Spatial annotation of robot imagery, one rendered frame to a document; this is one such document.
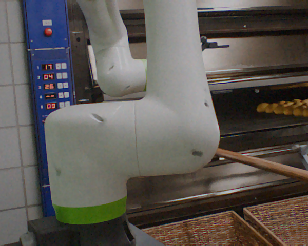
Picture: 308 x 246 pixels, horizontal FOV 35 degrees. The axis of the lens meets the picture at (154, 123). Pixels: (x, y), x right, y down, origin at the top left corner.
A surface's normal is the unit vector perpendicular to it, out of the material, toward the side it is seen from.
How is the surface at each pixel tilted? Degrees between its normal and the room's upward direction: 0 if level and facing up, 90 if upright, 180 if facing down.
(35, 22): 90
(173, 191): 70
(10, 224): 90
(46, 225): 0
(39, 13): 90
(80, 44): 90
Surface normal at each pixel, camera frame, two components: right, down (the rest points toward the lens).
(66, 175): -0.40, 0.13
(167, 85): -0.36, -0.38
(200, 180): 0.33, -0.26
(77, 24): 0.38, 0.07
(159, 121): -0.04, -0.42
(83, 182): 0.03, 0.11
